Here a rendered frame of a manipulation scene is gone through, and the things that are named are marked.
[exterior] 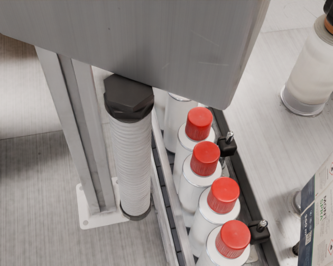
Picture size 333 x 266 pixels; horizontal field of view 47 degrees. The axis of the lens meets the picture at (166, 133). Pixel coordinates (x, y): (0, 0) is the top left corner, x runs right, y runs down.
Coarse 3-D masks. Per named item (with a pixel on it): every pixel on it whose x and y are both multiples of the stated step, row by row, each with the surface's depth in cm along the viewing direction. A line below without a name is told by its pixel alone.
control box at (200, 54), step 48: (0, 0) 23; (48, 0) 22; (96, 0) 20; (144, 0) 19; (192, 0) 18; (240, 0) 17; (48, 48) 25; (96, 48) 23; (144, 48) 22; (192, 48) 20; (240, 48) 19; (192, 96) 23
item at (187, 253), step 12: (156, 120) 63; (156, 132) 61; (156, 144) 60; (168, 168) 58; (168, 180) 57; (168, 192) 56; (180, 216) 54; (180, 228) 53; (180, 240) 52; (192, 264) 50
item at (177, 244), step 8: (152, 136) 71; (152, 144) 70; (168, 152) 69; (160, 168) 67; (160, 176) 66; (168, 200) 64; (168, 208) 63; (168, 216) 62; (176, 232) 61; (176, 240) 60; (176, 248) 59; (184, 264) 58
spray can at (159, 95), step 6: (156, 90) 62; (162, 90) 61; (156, 96) 64; (162, 96) 62; (156, 102) 65; (162, 102) 64; (156, 108) 66; (162, 108) 65; (156, 114) 68; (162, 114) 67; (162, 120) 68; (162, 126) 70
